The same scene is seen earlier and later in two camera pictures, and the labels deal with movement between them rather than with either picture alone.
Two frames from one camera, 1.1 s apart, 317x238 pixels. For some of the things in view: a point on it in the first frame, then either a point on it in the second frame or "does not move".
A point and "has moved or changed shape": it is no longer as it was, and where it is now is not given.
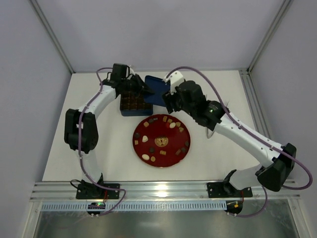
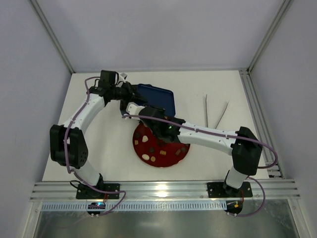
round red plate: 161,140 does not move
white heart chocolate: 144,139 does not move
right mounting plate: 221,189 does not move
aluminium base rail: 151,196 does not move
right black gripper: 172,101 -> 142,112
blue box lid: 159,87 has moved or changed shape
